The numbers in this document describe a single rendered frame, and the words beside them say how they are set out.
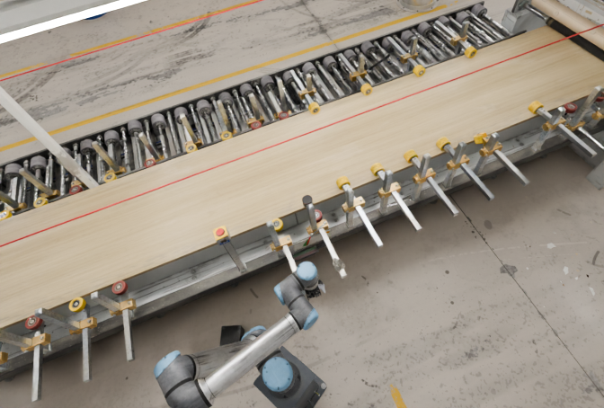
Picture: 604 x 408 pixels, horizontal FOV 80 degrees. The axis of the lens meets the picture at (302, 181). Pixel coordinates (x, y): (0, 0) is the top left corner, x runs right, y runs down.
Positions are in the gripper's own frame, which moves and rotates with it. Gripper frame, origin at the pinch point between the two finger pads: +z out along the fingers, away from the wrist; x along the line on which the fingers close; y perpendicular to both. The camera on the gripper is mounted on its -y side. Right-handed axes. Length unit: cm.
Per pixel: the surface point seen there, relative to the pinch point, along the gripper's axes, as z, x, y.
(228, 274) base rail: 24, -45, -38
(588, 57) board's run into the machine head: 3, 270, -90
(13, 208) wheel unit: 8, -179, -142
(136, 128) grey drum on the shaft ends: 10, -86, -186
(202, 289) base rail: 24, -63, -35
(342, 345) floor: 94, 11, 16
